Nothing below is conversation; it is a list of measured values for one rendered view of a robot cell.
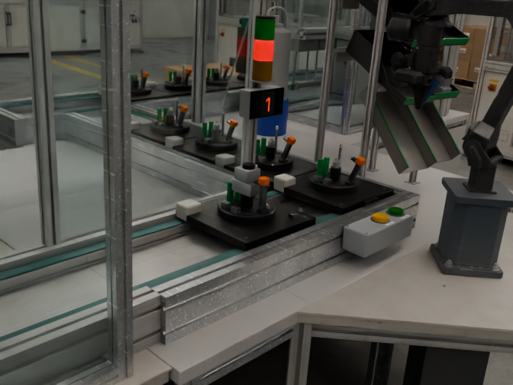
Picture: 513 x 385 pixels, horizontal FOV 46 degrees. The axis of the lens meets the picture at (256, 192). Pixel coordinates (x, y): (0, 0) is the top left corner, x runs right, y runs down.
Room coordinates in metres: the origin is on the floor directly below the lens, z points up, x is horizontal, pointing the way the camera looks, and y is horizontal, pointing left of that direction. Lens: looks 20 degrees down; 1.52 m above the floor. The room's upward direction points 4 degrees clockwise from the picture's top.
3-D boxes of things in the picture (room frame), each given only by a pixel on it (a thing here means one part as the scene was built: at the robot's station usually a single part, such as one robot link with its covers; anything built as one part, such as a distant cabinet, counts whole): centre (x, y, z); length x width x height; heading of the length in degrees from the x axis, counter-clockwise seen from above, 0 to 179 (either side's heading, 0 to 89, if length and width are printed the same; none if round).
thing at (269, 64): (1.54, 0.01, 1.28); 0.05 x 0.05 x 0.05
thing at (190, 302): (1.30, -0.13, 0.91); 0.89 x 0.06 x 0.11; 137
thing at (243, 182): (1.36, 0.03, 1.06); 0.08 x 0.04 x 0.07; 47
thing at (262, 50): (1.54, 0.01, 1.33); 0.05 x 0.05 x 0.05
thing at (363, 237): (1.39, -0.31, 0.93); 0.21 x 0.07 x 0.06; 137
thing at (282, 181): (1.60, -0.21, 1.01); 0.24 x 0.24 x 0.13; 47
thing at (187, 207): (1.35, 0.16, 0.97); 0.05 x 0.05 x 0.04; 47
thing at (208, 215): (1.35, 0.02, 0.96); 0.24 x 0.24 x 0.02; 47
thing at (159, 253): (1.40, 0.01, 0.91); 0.84 x 0.28 x 0.10; 137
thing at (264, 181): (1.32, -0.01, 1.04); 0.04 x 0.02 x 0.08; 47
